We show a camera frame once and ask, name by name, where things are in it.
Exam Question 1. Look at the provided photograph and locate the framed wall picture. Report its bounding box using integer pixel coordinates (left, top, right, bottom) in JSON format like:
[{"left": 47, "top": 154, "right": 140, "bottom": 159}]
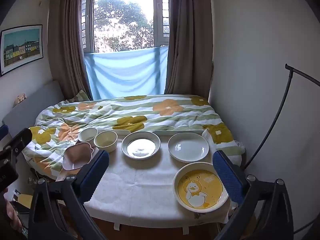
[{"left": 0, "top": 24, "right": 43, "bottom": 77}]

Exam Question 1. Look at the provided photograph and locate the window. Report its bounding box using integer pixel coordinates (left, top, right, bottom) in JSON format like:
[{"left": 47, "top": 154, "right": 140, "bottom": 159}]
[{"left": 81, "top": 0, "right": 170, "bottom": 54}]

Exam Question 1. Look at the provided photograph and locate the plain white plate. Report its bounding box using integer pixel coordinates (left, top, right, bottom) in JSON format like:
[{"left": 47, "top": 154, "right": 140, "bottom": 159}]
[{"left": 167, "top": 132, "right": 210, "bottom": 163}]

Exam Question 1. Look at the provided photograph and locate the black lamp stand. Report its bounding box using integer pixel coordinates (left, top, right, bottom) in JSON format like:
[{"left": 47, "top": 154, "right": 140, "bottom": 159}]
[{"left": 244, "top": 64, "right": 320, "bottom": 170}]

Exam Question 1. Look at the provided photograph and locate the brown curtain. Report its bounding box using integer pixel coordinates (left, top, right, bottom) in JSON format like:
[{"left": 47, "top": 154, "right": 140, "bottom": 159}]
[
  {"left": 164, "top": 0, "right": 213, "bottom": 98},
  {"left": 47, "top": 0, "right": 93, "bottom": 101}
]

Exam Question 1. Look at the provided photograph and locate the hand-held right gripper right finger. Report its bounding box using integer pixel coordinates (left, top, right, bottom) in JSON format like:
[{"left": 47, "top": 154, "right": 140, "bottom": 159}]
[{"left": 212, "top": 150, "right": 295, "bottom": 240}]

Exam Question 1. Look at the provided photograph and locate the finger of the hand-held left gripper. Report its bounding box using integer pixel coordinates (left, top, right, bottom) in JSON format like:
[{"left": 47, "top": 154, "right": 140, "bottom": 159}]
[
  {"left": 0, "top": 124, "right": 9, "bottom": 142},
  {"left": 0, "top": 128, "right": 33, "bottom": 166}
]

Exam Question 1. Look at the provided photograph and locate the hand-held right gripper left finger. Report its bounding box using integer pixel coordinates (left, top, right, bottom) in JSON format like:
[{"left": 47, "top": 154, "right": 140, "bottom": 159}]
[{"left": 27, "top": 150, "right": 110, "bottom": 240}]

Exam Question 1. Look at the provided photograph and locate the white bowl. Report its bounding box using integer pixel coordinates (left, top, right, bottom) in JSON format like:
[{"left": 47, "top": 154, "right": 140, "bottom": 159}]
[{"left": 78, "top": 127, "right": 98, "bottom": 143}]

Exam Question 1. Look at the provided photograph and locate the white patterned tablecloth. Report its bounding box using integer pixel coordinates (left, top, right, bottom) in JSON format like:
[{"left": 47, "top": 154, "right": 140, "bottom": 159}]
[{"left": 82, "top": 129, "right": 238, "bottom": 225}]

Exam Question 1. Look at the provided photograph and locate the grey headboard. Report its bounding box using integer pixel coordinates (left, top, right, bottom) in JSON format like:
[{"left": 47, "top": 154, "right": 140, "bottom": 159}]
[{"left": 1, "top": 80, "right": 64, "bottom": 125}]

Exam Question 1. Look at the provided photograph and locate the light blue cloth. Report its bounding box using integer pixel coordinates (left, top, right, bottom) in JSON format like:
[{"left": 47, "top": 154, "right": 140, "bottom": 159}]
[{"left": 84, "top": 46, "right": 169, "bottom": 100}]

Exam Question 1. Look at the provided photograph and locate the grey-rimmed plate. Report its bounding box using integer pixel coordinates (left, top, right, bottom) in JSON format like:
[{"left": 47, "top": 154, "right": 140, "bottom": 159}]
[{"left": 121, "top": 131, "right": 161, "bottom": 160}]

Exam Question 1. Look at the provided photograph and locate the green striped pillow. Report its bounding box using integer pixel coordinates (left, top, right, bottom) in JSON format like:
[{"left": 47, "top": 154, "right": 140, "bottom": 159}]
[{"left": 69, "top": 89, "right": 93, "bottom": 103}]

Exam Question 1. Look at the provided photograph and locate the cream bowl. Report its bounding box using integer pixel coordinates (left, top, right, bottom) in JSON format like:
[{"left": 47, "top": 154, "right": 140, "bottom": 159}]
[{"left": 94, "top": 131, "right": 118, "bottom": 153}]

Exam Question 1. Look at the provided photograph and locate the pink bear-shaped bowl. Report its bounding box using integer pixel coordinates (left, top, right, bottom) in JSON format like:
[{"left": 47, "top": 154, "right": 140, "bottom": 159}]
[{"left": 62, "top": 142, "right": 94, "bottom": 171}]

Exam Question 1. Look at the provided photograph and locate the person's left hand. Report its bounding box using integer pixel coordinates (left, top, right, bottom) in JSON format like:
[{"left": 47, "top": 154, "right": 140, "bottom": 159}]
[{"left": 4, "top": 200, "right": 25, "bottom": 232}]

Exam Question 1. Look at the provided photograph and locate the yellow duck plate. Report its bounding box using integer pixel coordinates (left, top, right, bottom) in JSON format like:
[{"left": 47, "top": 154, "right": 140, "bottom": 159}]
[{"left": 173, "top": 162, "right": 229, "bottom": 213}]

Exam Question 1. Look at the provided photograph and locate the floral blanket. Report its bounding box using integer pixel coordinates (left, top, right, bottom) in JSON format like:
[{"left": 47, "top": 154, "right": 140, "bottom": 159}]
[{"left": 22, "top": 94, "right": 247, "bottom": 181}]

